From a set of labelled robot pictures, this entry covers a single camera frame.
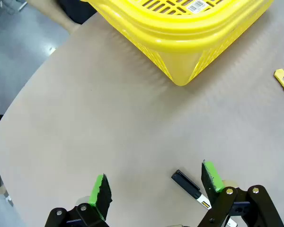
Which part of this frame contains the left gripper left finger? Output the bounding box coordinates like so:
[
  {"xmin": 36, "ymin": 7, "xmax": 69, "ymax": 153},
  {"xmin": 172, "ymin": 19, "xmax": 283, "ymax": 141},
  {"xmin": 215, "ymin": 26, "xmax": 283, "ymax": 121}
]
[{"xmin": 44, "ymin": 174, "xmax": 113, "ymax": 227}]

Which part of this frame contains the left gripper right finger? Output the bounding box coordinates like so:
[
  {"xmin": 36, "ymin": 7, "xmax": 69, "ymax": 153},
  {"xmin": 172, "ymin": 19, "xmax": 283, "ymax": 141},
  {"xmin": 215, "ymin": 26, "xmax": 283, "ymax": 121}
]
[{"xmin": 197, "ymin": 160, "xmax": 284, "ymax": 227}]

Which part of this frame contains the person's right forearm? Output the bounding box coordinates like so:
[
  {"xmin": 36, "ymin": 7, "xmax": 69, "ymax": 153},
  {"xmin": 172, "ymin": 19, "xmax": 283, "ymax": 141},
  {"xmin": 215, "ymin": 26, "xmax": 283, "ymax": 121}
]
[{"xmin": 26, "ymin": 0, "xmax": 82, "ymax": 33}]

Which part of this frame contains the yellow plastic shopping basket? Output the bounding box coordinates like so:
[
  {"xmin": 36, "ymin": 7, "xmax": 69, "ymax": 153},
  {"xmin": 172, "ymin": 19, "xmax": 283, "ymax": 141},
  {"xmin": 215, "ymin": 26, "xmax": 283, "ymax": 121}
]
[{"xmin": 80, "ymin": 0, "xmax": 275, "ymax": 87}]

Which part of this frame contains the person in navy t-shirt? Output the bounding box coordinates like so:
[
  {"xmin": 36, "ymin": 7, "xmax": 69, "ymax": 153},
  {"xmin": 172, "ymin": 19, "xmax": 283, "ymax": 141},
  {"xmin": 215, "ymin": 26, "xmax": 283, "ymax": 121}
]
[{"xmin": 59, "ymin": 0, "xmax": 100, "ymax": 25}]

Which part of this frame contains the white marker with black cap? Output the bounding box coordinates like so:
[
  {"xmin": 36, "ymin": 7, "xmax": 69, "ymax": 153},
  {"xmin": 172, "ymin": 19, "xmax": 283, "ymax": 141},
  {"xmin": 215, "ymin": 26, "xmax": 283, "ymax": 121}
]
[{"xmin": 171, "ymin": 169, "xmax": 237, "ymax": 227}]

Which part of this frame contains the white barcode sticker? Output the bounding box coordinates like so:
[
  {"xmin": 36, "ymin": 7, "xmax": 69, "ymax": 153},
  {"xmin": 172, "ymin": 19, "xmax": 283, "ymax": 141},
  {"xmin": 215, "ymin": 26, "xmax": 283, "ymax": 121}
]
[{"xmin": 187, "ymin": 0, "xmax": 210, "ymax": 12}]

